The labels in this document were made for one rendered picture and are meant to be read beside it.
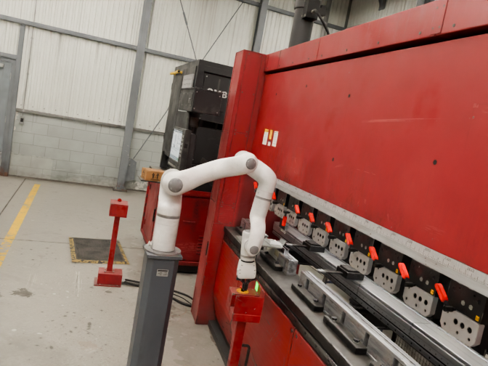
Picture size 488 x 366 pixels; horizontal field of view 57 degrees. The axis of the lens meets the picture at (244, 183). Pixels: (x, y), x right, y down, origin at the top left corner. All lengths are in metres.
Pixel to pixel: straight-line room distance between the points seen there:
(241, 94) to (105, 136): 6.06
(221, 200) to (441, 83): 2.28
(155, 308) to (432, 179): 1.47
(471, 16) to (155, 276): 1.75
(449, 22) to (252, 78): 2.08
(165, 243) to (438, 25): 1.55
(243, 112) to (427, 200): 2.18
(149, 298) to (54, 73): 7.42
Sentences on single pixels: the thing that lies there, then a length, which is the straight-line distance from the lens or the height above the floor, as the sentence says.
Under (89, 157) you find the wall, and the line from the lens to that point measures 9.45.
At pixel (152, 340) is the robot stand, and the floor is 0.55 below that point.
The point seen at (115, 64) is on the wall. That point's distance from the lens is 9.41.
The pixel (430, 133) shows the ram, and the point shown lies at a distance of 1.79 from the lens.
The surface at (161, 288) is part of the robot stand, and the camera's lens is 2.37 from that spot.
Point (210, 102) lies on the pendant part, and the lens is 3.72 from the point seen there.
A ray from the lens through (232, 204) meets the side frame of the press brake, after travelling 3.70.
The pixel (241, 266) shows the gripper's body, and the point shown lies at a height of 0.97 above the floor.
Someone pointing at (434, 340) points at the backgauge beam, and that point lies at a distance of 2.12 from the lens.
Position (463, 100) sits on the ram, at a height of 1.92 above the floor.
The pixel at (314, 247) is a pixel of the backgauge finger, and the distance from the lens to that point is 2.99.
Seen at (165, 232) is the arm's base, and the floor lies 1.11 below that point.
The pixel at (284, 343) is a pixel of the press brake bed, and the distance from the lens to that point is 2.47.
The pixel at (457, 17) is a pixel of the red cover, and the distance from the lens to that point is 1.83.
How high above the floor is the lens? 1.70
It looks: 7 degrees down
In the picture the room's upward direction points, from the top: 10 degrees clockwise
